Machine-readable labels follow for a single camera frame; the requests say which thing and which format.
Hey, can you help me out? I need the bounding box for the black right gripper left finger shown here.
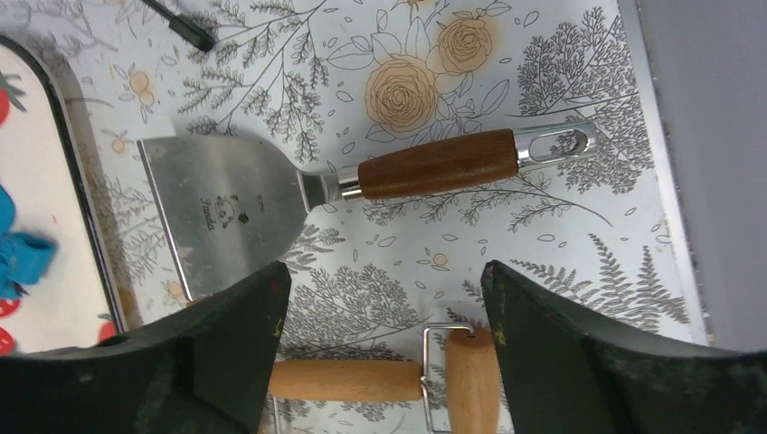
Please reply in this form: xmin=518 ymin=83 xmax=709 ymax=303
xmin=1 ymin=261 xmax=291 ymax=433

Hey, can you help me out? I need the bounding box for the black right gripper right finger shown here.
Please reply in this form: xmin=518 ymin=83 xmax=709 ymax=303
xmin=481 ymin=260 xmax=766 ymax=433

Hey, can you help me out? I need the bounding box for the wooden double-ended dough roller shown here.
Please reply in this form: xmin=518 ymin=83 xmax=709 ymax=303
xmin=268 ymin=323 xmax=501 ymax=433

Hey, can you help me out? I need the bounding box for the metal spatula wooden handle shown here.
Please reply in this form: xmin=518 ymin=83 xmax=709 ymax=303
xmin=137 ymin=120 xmax=600 ymax=300

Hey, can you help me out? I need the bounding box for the blue dough scrap strip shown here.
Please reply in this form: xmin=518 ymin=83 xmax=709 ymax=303
xmin=1 ymin=187 xmax=57 ymax=300

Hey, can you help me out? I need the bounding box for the white strawberry print tray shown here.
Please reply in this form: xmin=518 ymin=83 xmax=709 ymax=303
xmin=1 ymin=37 xmax=125 ymax=356

